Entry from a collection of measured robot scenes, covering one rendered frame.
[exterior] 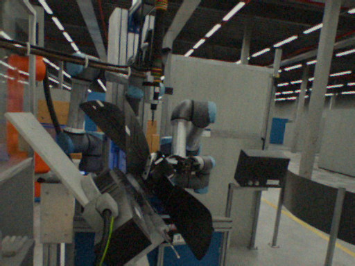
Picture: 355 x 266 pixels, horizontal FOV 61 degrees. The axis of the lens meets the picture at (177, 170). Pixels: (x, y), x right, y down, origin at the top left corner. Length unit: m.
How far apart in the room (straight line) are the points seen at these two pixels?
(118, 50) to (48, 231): 1.34
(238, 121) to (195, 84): 0.60
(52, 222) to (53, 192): 0.10
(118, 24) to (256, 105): 1.78
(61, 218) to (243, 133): 2.52
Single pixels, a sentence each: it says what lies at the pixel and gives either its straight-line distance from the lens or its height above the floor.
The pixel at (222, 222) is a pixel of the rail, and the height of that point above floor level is 0.84.
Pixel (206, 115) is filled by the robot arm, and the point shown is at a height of 1.42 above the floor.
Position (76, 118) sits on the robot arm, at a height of 1.34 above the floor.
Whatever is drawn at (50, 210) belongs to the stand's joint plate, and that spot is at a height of 1.06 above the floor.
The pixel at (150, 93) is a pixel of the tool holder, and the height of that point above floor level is 1.47.
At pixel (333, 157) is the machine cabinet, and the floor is 0.53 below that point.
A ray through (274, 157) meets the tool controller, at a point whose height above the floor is 1.23.
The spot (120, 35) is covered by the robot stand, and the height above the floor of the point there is 1.87.
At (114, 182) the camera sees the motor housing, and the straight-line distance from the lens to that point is 1.03.
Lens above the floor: 1.39
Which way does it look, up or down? 10 degrees down
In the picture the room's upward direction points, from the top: 5 degrees clockwise
